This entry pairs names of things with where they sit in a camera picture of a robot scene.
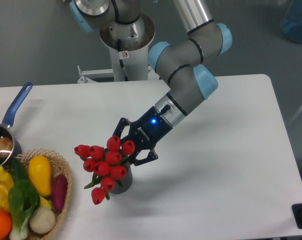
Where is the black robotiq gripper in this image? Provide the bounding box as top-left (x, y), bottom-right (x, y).
top-left (112, 105), bottom-right (173, 166)

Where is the red tulip bouquet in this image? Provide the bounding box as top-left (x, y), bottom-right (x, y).
top-left (74, 135), bottom-right (135, 205)

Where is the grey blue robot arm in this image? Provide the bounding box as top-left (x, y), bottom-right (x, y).
top-left (69, 0), bottom-right (232, 166)

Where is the dark grey ribbed vase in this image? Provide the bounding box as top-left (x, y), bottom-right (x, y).
top-left (109, 163), bottom-right (133, 194)

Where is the woven wicker basket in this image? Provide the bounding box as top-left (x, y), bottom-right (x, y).
top-left (3, 149), bottom-right (72, 240)

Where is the purple eggplant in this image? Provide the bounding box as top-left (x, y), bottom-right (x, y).
top-left (51, 174), bottom-right (68, 212)

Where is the yellow squash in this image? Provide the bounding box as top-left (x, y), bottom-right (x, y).
top-left (28, 155), bottom-right (52, 198)

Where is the green cucumber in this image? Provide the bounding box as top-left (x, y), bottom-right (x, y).
top-left (10, 158), bottom-right (29, 183)

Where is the beige onion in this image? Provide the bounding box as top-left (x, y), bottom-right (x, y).
top-left (29, 207), bottom-right (56, 234)

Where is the green bok choy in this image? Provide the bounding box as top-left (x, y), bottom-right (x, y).
top-left (8, 179), bottom-right (39, 240)

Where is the brown bread roll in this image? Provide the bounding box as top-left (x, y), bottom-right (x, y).
top-left (0, 137), bottom-right (13, 158)

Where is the yellow bell pepper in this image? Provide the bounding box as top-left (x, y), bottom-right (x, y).
top-left (0, 166), bottom-right (14, 213)

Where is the orange fruit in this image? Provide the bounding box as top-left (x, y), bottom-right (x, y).
top-left (0, 210), bottom-right (12, 240)

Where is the blue translucent container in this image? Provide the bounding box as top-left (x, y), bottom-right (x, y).
top-left (281, 0), bottom-right (302, 44)

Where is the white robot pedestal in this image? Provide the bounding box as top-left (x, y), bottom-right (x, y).
top-left (76, 12), bottom-right (164, 84)

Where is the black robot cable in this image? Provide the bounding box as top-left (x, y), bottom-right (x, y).
top-left (117, 38), bottom-right (128, 82)

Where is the blue handled saucepan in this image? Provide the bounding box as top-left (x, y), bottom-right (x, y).
top-left (0, 82), bottom-right (33, 167)

